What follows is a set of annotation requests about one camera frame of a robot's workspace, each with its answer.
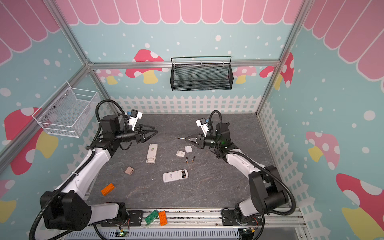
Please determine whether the white battery cover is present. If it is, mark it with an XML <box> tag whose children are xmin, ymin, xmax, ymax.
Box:
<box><xmin>176</xmin><ymin>151</ymin><xmax>186</xmax><ymax>158</ymax></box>
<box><xmin>185</xmin><ymin>146</ymin><xmax>193</xmax><ymax>153</ymax></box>

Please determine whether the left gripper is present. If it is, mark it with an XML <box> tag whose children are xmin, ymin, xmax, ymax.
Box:
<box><xmin>114</xmin><ymin>123</ymin><xmax>158</xmax><ymax>144</ymax></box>

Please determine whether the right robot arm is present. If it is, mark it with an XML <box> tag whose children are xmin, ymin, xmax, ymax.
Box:
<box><xmin>186</xmin><ymin>110</ymin><xmax>297</xmax><ymax>225</ymax></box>

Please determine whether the black mesh wall basket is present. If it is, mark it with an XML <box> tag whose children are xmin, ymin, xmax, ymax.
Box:
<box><xmin>170</xmin><ymin>56</ymin><xmax>234</xmax><ymax>92</ymax></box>

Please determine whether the green toy brick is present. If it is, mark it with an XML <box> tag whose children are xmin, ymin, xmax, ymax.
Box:
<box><xmin>145</xmin><ymin>210</ymin><xmax>159</xmax><ymax>226</ymax></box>

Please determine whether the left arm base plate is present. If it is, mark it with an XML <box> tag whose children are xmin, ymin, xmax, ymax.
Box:
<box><xmin>101</xmin><ymin>210</ymin><xmax>144</xmax><ymax>228</ymax></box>

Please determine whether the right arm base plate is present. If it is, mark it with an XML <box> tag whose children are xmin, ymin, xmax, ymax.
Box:
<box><xmin>221</xmin><ymin>208</ymin><xmax>264</xmax><ymax>226</ymax></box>

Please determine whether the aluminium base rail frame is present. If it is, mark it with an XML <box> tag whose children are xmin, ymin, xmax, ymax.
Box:
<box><xmin>63</xmin><ymin>208</ymin><xmax>311</xmax><ymax>240</ymax></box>

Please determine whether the orange brick on left arm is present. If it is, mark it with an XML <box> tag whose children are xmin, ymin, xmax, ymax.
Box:
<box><xmin>101</xmin><ymin>183</ymin><xmax>116</xmax><ymax>196</ymax></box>

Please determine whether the small green circuit board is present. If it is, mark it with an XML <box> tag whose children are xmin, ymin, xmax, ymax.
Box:
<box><xmin>116</xmin><ymin>230</ymin><xmax>130</xmax><ymax>238</ymax></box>

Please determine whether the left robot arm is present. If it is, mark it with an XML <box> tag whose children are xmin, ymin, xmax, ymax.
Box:
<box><xmin>29</xmin><ymin>99</ymin><xmax>158</xmax><ymax>240</ymax></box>

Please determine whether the white remote control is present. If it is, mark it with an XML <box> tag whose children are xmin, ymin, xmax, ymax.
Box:
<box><xmin>146</xmin><ymin>144</ymin><xmax>158</xmax><ymax>164</ymax></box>
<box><xmin>163</xmin><ymin>170</ymin><xmax>189</xmax><ymax>183</ymax></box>

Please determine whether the orange toy brick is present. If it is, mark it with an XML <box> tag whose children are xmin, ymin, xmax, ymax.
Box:
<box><xmin>158</xmin><ymin>211</ymin><xmax>168</xmax><ymax>226</ymax></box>

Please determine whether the small beige block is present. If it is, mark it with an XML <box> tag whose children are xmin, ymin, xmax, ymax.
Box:
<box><xmin>125</xmin><ymin>167</ymin><xmax>134</xmax><ymax>175</ymax></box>

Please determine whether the white wire wall basket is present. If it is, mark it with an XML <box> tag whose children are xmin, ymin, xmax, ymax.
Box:
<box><xmin>32</xmin><ymin>82</ymin><xmax>101</xmax><ymax>138</ymax></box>

